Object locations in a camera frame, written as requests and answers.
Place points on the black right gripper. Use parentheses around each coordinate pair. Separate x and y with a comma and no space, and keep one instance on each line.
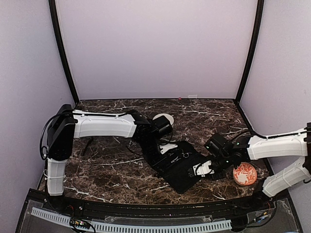
(218,176)

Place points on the black zippered tool case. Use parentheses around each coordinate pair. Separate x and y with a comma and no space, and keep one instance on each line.
(176,174)

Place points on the black front rail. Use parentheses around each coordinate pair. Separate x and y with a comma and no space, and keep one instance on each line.
(235,208)

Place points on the black comb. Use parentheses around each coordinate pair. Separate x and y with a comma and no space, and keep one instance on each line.
(87,145)

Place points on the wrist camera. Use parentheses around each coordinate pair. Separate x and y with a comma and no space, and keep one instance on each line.
(167,147)
(201,169)

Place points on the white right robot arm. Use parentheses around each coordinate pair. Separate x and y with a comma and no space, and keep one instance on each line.
(253,146)

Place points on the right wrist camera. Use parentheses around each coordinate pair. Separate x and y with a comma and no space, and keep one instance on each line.
(201,169)

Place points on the black right corner post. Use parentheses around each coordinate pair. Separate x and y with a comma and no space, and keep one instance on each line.
(251,51)

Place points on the white and navy bowl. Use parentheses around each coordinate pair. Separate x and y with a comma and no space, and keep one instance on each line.
(169,117)

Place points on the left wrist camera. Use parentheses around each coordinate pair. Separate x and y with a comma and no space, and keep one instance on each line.
(167,147)

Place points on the orange patterned round dish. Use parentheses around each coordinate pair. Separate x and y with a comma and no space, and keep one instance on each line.
(245,174)

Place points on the black left corner post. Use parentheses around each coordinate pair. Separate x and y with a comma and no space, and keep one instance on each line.
(61,50)

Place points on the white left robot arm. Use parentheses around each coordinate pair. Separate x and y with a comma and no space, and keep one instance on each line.
(57,137)

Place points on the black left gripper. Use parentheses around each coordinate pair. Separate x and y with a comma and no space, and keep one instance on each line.
(148,161)

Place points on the black corner post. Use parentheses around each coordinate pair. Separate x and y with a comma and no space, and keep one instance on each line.
(61,50)
(251,51)

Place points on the white slotted cable duct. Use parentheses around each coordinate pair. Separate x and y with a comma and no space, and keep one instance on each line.
(132,225)

